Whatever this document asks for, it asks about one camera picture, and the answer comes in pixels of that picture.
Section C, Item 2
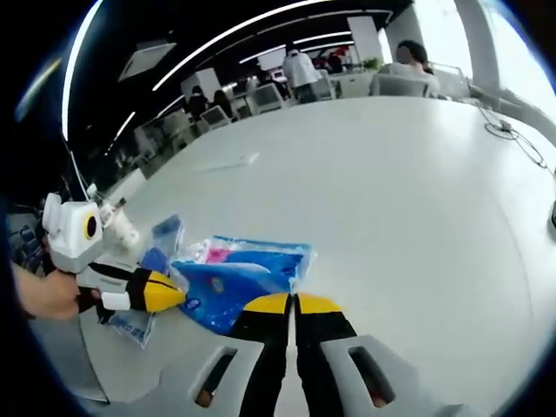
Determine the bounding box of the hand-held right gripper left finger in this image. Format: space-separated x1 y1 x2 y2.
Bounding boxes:
186 291 293 417

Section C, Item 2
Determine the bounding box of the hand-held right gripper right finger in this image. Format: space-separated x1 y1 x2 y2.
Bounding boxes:
295 291 420 417

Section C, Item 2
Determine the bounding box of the white pouch with blue print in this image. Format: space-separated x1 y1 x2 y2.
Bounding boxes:
98 308 158 348

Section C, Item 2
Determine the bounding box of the white paper cup green print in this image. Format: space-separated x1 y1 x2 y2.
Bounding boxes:
102 212 141 257

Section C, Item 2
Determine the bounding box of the grey pouch with blue pad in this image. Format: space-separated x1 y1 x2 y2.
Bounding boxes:
139 212 189 274

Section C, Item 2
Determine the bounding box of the blue pink plastic packet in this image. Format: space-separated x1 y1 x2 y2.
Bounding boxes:
171 234 314 336

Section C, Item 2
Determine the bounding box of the person's left hand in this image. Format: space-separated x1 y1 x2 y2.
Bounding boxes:
12 264 103 322

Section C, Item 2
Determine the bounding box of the white office chair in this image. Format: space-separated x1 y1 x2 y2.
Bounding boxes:
199 106 231 129
368 71 438 99
251 83 286 115

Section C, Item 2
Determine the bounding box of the ceiling air conditioner unit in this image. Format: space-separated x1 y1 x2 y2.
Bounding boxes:
116 39 178 83

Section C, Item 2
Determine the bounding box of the long ceiling light strip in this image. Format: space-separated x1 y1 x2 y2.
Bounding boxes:
151 0 335 91

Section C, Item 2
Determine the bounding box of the white projection screen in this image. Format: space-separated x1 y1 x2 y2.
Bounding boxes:
258 50 288 70

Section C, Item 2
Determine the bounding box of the grey cable with adapter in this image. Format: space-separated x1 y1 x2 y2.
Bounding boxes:
475 102 556 175

